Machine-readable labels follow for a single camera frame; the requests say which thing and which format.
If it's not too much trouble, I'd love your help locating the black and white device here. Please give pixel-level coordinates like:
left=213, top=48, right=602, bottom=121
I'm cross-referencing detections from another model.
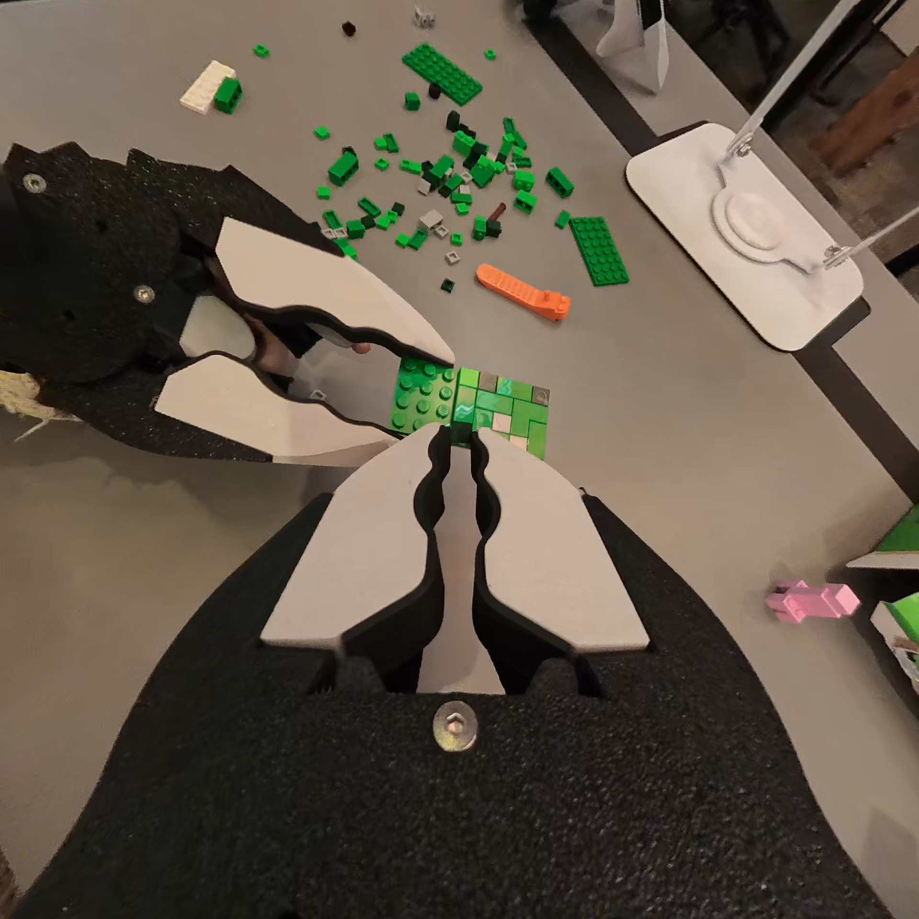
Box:
left=523, top=0, right=673, bottom=94

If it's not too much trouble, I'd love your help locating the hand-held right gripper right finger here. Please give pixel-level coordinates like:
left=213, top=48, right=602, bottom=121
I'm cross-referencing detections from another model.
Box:
left=470, top=427, right=651, bottom=696

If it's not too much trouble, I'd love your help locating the orange brick separator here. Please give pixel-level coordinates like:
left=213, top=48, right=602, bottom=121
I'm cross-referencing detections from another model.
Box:
left=475, top=263, right=572, bottom=323

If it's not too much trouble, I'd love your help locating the clear book stand white base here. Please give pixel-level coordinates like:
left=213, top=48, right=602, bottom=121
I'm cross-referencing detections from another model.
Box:
left=625, top=0, right=919, bottom=353

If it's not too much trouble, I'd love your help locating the pile of lego pieces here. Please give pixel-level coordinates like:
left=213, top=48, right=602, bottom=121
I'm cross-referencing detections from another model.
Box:
left=312, top=108, right=575, bottom=295

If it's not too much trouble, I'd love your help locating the green studded lego plate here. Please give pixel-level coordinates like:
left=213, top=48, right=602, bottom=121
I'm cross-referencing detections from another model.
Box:
left=401, top=43, right=484, bottom=108
left=569, top=215, right=631, bottom=287

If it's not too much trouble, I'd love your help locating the green lego box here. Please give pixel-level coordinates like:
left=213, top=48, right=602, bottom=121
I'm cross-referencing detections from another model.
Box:
left=869, top=596, right=919, bottom=699
left=846, top=503, right=919, bottom=572

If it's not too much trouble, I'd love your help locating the white lego plate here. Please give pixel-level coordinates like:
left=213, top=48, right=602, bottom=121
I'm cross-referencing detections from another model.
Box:
left=179, top=61, right=238, bottom=114

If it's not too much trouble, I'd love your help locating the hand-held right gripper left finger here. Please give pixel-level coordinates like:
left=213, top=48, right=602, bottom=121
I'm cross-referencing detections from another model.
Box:
left=260, top=422, right=451, bottom=695

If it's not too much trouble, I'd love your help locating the green lego plate assembly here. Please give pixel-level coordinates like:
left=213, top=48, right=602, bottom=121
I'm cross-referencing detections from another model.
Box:
left=390, top=358, right=552, bottom=460

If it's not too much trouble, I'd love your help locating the person's left hand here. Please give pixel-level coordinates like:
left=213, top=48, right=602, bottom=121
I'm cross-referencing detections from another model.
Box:
left=251, top=322, right=372, bottom=380

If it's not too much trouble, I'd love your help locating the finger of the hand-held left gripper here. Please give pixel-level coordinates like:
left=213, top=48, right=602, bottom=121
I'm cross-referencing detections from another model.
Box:
left=153, top=349, right=404, bottom=469
left=213, top=215, right=458, bottom=369

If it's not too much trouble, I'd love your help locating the pink lego pig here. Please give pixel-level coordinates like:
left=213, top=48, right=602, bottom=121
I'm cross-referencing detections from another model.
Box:
left=764, top=580, right=861, bottom=625

